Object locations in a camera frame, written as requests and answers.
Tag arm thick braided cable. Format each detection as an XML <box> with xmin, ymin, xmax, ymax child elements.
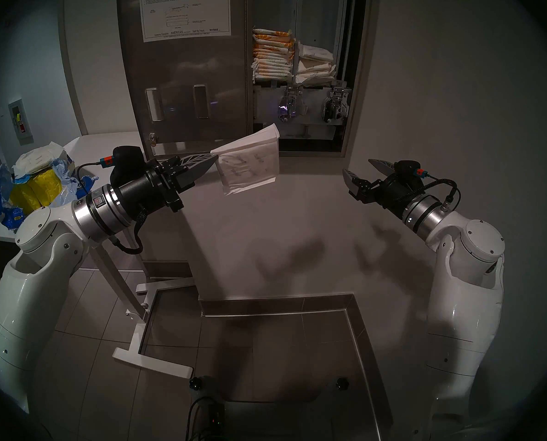
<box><xmin>418</xmin><ymin>178</ymin><xmax>456</xmax><ymax>206</ymax></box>
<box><xmin>112</xmin><ymin>206</ymin><xmax>146</xmax><ymax>255</ymax></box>

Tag white printed instruction sheet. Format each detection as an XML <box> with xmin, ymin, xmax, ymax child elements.
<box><xmin>139</xmin><ymin>0</ymin><xmax>232</xmax><ymax>43</ymax></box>

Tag black electronics box red light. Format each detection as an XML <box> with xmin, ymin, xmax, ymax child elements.
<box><xmin>208</xmin><ymin>402</ymin><xmax>226</xmax><ymax>438</ymax></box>

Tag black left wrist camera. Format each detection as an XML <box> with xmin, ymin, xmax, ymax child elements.
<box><xmin>100</xmin><ymin>146</ymin><xmax>146</xmax><ymax>184</ymax></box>

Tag white sanitary pad stack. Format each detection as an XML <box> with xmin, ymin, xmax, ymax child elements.
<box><xmin>12</xmin><ymin>141</ymin><xmax>67</xmax><ymax>178</ymax></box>

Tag yellow wrapped pad pack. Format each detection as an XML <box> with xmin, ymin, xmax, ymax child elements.
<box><xmin>9</xmin><ymin>171</ymin><xmax>62</xmax><ymax>215</ymax></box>

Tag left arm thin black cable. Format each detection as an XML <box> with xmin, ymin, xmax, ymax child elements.
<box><xmin>75</xmin><ymin>161</ymin><xmax>111</xmax><ymax>188</ymax></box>

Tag green cable bundle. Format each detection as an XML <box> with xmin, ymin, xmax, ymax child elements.
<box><xmin>186</xmin><ymin>425</ymin><xmax>223</xmax><ymax>441</ymax></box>

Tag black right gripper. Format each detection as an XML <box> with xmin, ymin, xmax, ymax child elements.
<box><xmin>342</xmin><ymin>159</ymin><xmax>429</xmax><ymax>218</ymax></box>

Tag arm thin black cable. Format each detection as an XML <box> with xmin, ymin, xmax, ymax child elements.
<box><xmin>424</xmin><ymin>173</ymin><xmax>461</xmax><ymax>212</ymax></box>
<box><xmin>75</xmin><ymin>161</ymin><xmax>111</xmax><ymax>188</ymax></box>

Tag left arm thick braided cable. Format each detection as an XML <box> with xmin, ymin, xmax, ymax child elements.
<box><xmin>112</xmin><ymin>206</ymin><xmax>146</xmax><ymax>255</ymax></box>

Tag right arm thick braided cable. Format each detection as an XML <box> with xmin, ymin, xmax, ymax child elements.
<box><xmin>418</xmin><ymin>178</ymin><xmax>456</xmax><ymax>206</ymax></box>

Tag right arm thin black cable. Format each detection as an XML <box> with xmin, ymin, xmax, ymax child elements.
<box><xmin>424</xmin><ymin>173</ymin><xmax>461</xmax><ymax>212</ymax></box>

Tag chrome dispenser push lever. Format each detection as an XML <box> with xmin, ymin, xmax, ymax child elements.
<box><xmin>277</xmin><ymin>86</ymin><xmax>307</xmax><ymax>123</ymax></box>
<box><xmin>322</xmin><ymin>87</ymin><xmax>350</xmax><ymax>124</ymax></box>

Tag stainless steel dispenser door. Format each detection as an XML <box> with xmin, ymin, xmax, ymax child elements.
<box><xmin>117</xmin><ymin>0</ymin><xmax>251</xmax><ymax>163</ymax></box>

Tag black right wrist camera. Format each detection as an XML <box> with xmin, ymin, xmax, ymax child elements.
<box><xmin>393</xmin><ymin>160</ymin><xmax>428</xmax><ymax>182</ymax></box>

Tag grey robot base platform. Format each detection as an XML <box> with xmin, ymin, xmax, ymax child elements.
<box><xmin>195</xmin><ymin>376</ymin><xmax>375</xmax><ymax>441</ymax></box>

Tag white pads inside dispenser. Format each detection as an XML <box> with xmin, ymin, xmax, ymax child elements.
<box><xmin>294</xmin><ymin>40</ymin><xmax>337</xmax><ymax>85</ymax></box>

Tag torn blue plastic pad package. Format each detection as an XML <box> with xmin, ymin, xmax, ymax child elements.
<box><xmin>0</xmin><ymin>156</ymin><xmax>99</xmax><ymax>230</ymax></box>

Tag small yellow blue carton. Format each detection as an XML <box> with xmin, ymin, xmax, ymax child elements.
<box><xmin>58</xmin><ymin>148</ymin><xmax>77</xmax><ymax>179</ymax></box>

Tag white overbed table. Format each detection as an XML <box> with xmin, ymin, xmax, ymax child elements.
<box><xmin>0</xmin><ymin>131</ymin><xmax>195</xmax><ymax>379</ymax></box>

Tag orange printed pad stack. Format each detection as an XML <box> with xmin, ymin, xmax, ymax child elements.
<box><xmin>252</xmin><ymin>28</ymin><xmax>296</xmax><ymax>83</ymax></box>

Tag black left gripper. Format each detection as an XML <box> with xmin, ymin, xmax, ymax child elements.
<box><xmin>116</xmin><ymin>153</ymin><xmax>219</xmax><ymax>215</ymax></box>

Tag stainless steel dispenser cabinet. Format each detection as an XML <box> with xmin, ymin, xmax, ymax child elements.
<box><xmin>246</xmin><ymin>0</ymin><xmax>371</xmax><ymax>158</ymax></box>

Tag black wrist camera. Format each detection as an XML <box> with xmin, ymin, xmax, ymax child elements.
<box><xmin>100</xmin><ymin>146</ymin><xmax>146</xmax><ymax>184</ymax></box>
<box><xmin>393</xmin><ymin>160</ymin><xmax>428</xmax><ymax>182</ymax></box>

